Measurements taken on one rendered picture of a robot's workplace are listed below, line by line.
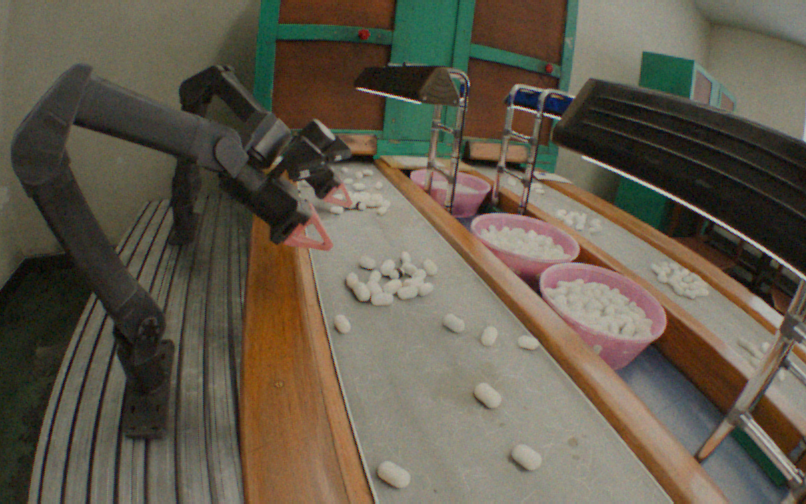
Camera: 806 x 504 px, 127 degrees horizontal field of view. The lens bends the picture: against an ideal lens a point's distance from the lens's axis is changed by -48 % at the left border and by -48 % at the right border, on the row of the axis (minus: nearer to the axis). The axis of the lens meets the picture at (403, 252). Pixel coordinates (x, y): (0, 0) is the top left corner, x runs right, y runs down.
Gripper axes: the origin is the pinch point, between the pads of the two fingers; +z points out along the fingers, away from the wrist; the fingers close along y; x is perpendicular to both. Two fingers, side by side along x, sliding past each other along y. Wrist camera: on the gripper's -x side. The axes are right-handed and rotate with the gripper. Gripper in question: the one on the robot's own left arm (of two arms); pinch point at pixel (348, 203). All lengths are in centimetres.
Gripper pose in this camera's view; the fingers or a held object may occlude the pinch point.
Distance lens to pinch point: 97.3
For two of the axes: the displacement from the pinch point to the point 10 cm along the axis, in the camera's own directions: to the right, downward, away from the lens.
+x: -7.0, 7.0, 1.2
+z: 6.4, 5.5, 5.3
